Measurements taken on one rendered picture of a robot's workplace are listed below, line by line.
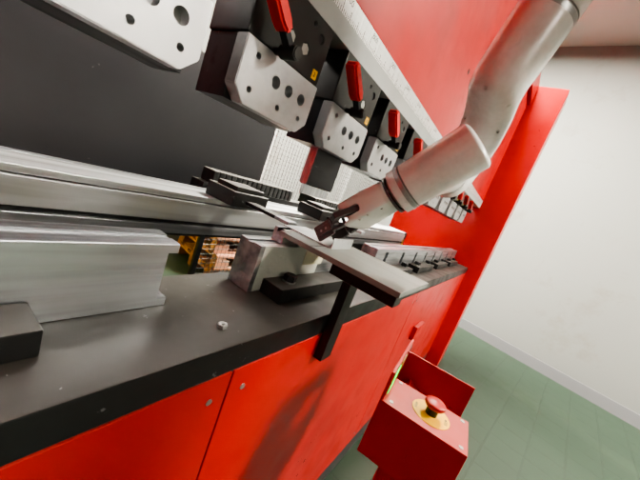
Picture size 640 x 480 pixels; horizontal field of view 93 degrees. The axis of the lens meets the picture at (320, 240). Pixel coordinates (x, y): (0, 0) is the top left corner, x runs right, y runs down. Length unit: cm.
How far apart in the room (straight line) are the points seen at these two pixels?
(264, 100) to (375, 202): 25
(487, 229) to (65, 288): 259
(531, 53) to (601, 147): 384
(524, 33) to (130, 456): 74
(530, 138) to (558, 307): 206
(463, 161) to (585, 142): 391
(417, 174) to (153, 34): 40
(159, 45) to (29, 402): 33
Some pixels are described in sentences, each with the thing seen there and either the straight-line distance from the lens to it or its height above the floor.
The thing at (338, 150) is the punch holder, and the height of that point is 119.
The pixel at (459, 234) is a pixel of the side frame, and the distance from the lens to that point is 273.
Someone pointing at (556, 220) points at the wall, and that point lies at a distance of 425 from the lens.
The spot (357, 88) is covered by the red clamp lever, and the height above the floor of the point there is 128.
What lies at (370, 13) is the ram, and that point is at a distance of 66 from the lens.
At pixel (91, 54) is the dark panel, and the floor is 120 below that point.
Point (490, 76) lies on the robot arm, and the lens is 58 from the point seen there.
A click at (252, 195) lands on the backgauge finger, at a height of 102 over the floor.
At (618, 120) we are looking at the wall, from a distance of 450.
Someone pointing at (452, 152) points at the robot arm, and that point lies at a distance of 55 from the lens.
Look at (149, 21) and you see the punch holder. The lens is 38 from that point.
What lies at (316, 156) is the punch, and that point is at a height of 116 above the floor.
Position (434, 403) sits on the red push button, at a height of 81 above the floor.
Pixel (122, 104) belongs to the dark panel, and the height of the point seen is 112.
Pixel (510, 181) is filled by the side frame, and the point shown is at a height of 160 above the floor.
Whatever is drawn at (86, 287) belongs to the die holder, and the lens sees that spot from 44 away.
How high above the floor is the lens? 112
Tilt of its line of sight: 10 degrees down
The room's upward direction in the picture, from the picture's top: 20 degrees clockwise
